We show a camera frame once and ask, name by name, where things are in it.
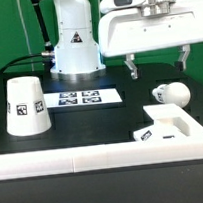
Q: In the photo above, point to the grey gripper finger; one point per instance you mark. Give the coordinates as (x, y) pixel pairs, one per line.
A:
(184, 52)
(130, 64)

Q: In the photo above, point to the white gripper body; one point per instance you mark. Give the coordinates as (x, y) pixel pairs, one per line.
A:
(135, 26)

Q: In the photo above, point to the white lamp bulb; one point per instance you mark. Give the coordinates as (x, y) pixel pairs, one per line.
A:
(174, 93)

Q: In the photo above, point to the white lamp base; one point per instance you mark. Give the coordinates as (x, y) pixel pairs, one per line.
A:
(167, 124)

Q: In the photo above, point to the white lamp shade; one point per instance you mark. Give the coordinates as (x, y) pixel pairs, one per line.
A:
(26, 109)

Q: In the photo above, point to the white tag sheet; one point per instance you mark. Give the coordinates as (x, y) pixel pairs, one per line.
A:
(76, 98)

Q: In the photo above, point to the white L-shaped fence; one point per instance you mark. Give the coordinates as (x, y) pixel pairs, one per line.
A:
(91, 158)

